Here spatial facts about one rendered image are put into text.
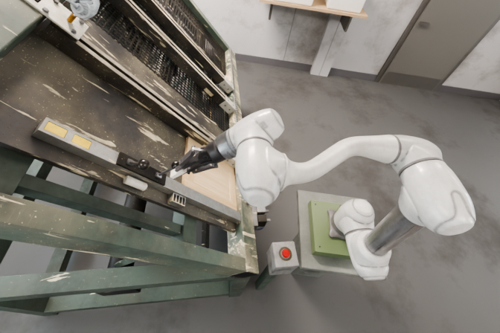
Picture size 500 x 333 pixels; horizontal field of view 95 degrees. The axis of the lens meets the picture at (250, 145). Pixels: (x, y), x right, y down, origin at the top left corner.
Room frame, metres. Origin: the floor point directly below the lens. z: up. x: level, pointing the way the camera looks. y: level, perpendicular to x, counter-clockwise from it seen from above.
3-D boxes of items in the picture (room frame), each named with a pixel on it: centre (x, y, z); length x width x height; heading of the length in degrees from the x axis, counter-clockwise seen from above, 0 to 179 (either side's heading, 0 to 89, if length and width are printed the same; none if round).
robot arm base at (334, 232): (0.64, -0.65, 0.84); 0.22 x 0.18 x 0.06; 178
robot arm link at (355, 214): (0.61, -0.65, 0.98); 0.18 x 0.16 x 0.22; 9
